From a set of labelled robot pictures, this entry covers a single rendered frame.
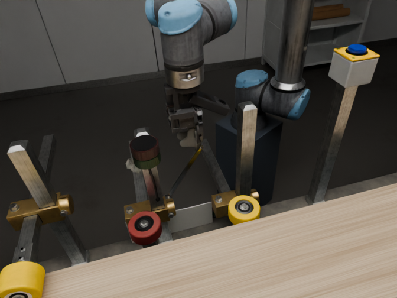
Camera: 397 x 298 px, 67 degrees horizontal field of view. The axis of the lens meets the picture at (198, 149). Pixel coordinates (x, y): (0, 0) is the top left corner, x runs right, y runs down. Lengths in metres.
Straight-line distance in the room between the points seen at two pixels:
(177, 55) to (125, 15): 2.65
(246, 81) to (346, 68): 0.70
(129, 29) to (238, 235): 2.83
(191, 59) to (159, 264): 0.45
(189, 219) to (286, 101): 0.69
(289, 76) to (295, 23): 0.21
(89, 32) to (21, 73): 0.83
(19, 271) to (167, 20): 0.56
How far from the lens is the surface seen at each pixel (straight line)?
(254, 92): 1.42
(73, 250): 0.93
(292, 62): 1.31
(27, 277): 0.70
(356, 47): 0.80
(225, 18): 0.74
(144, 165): 0.64
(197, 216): 0.96
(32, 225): 0.80
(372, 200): 0.88
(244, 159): 0.79
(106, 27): 3.33
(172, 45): 0.65
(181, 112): 0.73
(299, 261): 0.72
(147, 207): 0.85
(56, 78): 3.59
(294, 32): 1.26
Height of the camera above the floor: 1.50
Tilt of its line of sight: 39 degrees down
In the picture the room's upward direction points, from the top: 4 degrees counter-clockwise
